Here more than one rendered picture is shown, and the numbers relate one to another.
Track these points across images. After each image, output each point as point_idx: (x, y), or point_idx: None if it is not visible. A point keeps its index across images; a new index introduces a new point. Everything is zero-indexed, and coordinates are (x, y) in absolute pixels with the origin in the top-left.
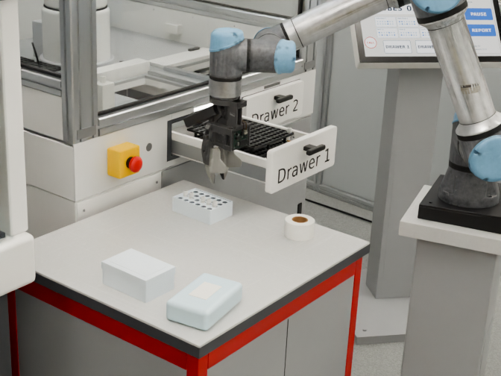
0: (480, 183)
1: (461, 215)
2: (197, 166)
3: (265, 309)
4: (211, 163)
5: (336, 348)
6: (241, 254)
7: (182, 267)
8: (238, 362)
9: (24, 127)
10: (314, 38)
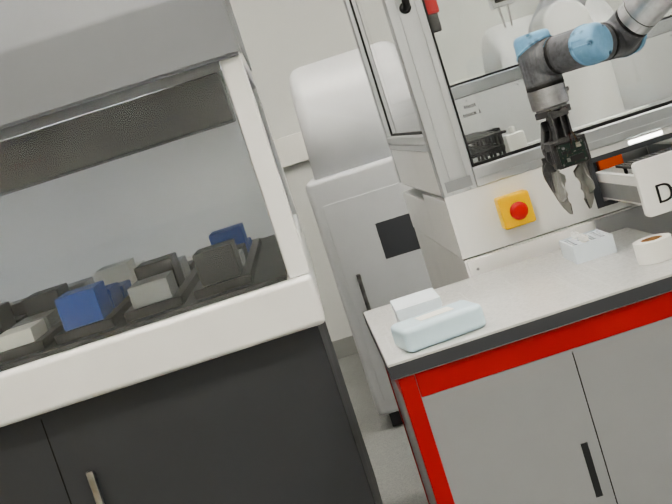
0: None
1: None
2: None
3: (504, 333)
4: (558, 189)
5: None
6: (562, 285)
7: (485, 304)
8: (483, 397)
9: (437, 195)
10: (650, 11)
